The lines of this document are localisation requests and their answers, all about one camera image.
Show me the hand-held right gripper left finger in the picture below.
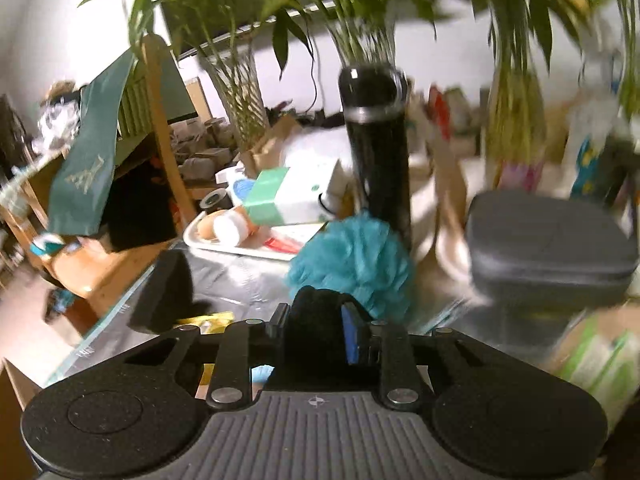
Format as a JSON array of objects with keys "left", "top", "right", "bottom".
[{"left": 122, "top": 303, "right": 292, "bottom": 409}]

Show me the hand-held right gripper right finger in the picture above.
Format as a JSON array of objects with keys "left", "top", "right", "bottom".
[{"left": 341, "top": 302, "right": 507, "bottom": 409}]

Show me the blue wipes packet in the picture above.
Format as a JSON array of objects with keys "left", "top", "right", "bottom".
[{"left": 250, "top": 364, "right": 277, "bottom": 391}]

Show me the yellow packet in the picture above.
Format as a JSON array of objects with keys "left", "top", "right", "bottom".
[{"left": 176, "top": 311, "right": 236, "bottom": 336}]

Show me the teal mesh bath loofah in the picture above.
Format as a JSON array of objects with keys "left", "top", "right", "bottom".
[{"left": 285, "top": 210, "right": 417, "bottom": 322}]

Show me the red and white tube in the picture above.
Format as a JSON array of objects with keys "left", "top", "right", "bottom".
[{"left": 260, "top": 235, "right": 307, "bottom": 256}]

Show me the white tray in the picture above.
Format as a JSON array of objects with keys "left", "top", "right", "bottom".
[{"left": 183, "top": 209, "right": 331, "bottom": 262}]

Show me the beige tube with white cap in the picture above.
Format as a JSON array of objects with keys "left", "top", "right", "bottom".
[{"left": 196, "top": 209, "right": 256, "bottom": 248}]

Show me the green and white box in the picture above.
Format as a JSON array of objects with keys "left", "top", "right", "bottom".
[{"left": 243, "top": 159, "right": 351, "bottom": 227}]

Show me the black tape roll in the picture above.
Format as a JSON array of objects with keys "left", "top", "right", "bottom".
[{"left": 199, "top": 190, "right": 233, "bottom": 212}]

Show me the brown paper bag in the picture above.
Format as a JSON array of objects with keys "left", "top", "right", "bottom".
[{"left": 410, "top": 125, "right": 481, "bottom": 291}]

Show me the black thermos bottle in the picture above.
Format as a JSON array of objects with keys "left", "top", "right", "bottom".
[{"left": 338, "top": 65, "right": 413, "bottom": 251}]

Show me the grey hard-shell case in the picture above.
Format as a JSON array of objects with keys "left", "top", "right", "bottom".
[{"left": 465, "top": 189, "right": 639, "bottom": 356}]

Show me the wooden chair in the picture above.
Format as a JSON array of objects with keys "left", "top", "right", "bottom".
[{"left": 0, "top": 34, "right": 201, "bottom": 311}]

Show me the green cloth banner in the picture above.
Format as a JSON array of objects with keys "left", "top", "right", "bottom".
[{"left": 47, "top": 50, "right": 137, "bottom": 237}]

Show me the green leafy plant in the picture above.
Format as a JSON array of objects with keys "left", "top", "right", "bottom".
[{"left": 77, "top": 0, "right": 640, "bottom": 131}]

